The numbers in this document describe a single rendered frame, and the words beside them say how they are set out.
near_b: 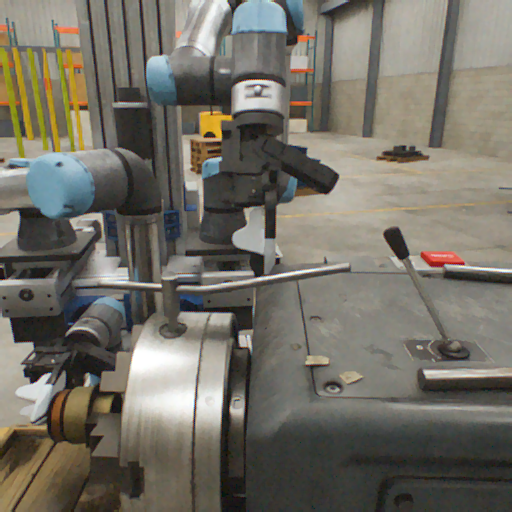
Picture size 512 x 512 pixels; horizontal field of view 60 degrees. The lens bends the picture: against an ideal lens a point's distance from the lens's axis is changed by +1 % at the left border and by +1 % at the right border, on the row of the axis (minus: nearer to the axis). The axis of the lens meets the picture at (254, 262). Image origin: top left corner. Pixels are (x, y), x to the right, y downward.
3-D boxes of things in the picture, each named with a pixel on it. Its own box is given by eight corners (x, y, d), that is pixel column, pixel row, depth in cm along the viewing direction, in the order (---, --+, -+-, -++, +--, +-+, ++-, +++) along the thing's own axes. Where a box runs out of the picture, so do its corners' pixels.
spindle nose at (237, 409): (254, 417, 82) (253, 321, 74) (249, 527, 63) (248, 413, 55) (238, 417, 83) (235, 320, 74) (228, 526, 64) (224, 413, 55)
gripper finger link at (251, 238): (232, 274, 62) (233, 208, 62) (275, 274, 62) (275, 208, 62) (231, 274, 59) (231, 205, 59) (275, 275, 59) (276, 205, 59)
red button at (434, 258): (451, 260, 86) (452, 250, 85) (464, 272, 80) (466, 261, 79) (419, 260, 86) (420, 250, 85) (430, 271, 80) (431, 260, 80)
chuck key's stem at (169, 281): (164, 350, 63) (158, 277, 58) (169, 341, 65) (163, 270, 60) (179, 351, 62) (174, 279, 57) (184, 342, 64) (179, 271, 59)
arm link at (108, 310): (129, 328, 100) (125, 294, 98) (113, 354, 90) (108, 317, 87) (94, 328, 101) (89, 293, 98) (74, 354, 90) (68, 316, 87)
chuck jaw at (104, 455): (166, 409, 65) (144, 459, 54) (167, 441, 66) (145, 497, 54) (91, 408, 66) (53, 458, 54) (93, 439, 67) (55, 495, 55)
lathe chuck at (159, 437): (222, 417, 90) (217, 278, 76) (200, 589, 61) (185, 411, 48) (178, 416, 90) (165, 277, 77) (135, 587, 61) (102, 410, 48)
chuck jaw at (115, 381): (176, 394, 72) (182, 322, 76) (170, 392, 68) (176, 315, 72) (108, 393, 73) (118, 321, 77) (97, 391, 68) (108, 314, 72)
